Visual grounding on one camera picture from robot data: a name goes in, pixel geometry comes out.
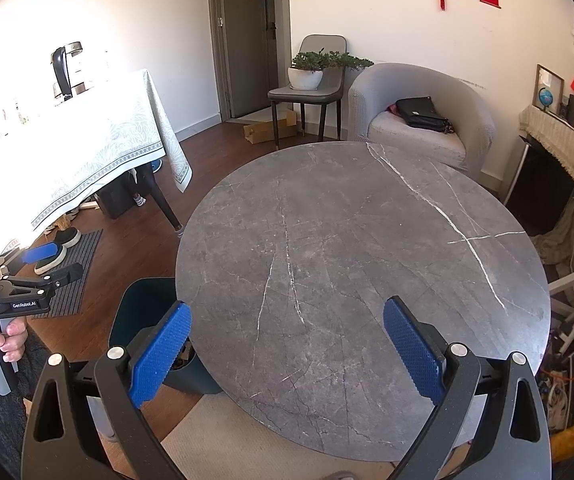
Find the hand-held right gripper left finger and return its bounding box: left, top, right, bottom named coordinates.
left=21, top=301, right=192, bottom=480

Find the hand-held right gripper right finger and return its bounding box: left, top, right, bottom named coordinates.
left=383, top=296, right=552, bottom=480

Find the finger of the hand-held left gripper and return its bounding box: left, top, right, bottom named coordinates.
left=0, top=262, right=84, bottom=306
left=0, top=241, right=66, bottom=278

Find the teal trash bin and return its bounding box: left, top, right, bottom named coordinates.
left=108, top=277, right=224, bottom=395

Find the black and white shoe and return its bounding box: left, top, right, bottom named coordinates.
left=34, top=255, right=68, bottom=276

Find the black storage box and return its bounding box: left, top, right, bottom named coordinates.
left=98, top=175, right=140, bottom=220

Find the pale patterned tablecloth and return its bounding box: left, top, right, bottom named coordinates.
left=0, top=69, right=192, bottom=241

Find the white power strip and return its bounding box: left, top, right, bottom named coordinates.
left=557, top=320, right=574, bottom=356

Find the yellow bag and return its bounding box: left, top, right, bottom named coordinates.
left=549, top=420, right=574, bottom=463

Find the black and chrome appliance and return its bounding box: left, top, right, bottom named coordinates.
left=51, top=41, right=88, bottom=101

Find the beige cloth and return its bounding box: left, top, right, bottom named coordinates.
left=532, top=205, right=574, bottom=263

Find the grey armchair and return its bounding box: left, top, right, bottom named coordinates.
left=348, top=62, right=496, bottom=176

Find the brown cardboard box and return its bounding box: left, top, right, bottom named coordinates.
left=243, top=109, right=298, bottom=146

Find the black handbag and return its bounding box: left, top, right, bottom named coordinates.
left=395, top=96, right=452, bottom=133

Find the cream lace desk cloth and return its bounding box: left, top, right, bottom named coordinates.
left=518, top=105, right=574, bottom=211

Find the grey door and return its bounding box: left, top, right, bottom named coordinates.
left=207, top=0, right=292, bottom=123

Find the potted plant in white pot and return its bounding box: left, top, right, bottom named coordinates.
left=287, top=50, right=375, bottom=92

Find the grey dining chair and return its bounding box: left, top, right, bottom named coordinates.
left=268, top=35, right=348, bottom=150

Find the picture frame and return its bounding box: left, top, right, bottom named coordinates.
left=534, top=63, right=565, bottom=111

